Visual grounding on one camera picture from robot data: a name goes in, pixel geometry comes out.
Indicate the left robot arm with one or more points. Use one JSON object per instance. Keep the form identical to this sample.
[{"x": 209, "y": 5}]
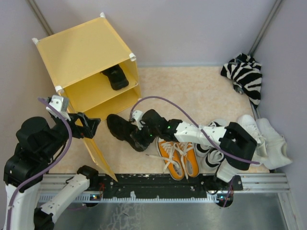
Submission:
[{"x": 38, "y": 147}]

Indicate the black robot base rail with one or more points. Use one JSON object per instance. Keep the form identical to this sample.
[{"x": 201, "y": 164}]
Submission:
[{"x": 138, "y": 188}]

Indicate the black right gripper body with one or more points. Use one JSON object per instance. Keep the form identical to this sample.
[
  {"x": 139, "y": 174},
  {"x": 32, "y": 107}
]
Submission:
[{"x": 156, "y": 131}]

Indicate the zebra striped cloth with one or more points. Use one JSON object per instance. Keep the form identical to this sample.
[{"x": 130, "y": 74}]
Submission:
[{"x": 245, "y": 73}]

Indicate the black shoe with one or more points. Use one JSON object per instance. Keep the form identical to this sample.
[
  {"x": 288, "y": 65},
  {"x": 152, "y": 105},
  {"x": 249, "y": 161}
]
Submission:
[
  {"x": 116, "y": 77},
  {"x": 122, "y": 130}
]

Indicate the orange sneaker left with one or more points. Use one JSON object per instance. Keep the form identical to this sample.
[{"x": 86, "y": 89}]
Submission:
[{"x": 168, "y": 152}]

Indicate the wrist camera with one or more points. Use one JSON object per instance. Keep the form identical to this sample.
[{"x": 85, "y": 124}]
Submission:
[
  {"x": 60, "y": 104},
  {"x": 136, "y": 117}
]

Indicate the black white sneaker right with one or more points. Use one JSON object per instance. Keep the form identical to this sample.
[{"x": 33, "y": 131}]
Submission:
[{"x": 213, "y": 159}]

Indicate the orange sneaker right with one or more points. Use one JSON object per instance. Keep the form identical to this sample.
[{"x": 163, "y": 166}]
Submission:
[{"x": 188, "y": 159}]

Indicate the orange sneaker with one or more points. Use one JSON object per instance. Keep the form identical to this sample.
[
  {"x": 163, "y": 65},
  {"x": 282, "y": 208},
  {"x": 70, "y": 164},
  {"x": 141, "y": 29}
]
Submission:
[
  {"x": 188, "y": 159},
  {"x": 168, "y": 152}
]

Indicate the yellow shoe cabinet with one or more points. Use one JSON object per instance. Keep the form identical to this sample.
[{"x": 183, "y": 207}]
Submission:
[{"x": 77, "y": 60}]

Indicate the yellow cabinet door panel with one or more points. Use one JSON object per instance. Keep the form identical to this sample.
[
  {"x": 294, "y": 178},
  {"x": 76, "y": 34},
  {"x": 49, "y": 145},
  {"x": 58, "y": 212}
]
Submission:
[{"x": 98, "y": 158}]

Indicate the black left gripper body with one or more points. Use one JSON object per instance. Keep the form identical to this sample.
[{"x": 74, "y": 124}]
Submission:
[{"x": 78, "y": 131}]

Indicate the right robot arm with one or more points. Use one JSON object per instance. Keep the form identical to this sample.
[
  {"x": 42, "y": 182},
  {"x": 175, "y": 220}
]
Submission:
[{"x": 237, "y": 145}]

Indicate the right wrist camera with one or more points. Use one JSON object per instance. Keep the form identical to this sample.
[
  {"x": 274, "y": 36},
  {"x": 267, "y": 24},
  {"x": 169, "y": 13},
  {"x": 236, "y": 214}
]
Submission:
[{"x": 136, "y": 117}]

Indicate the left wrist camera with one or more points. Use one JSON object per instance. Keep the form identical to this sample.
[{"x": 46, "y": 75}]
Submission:
[{"x": 60, "y": 104}]

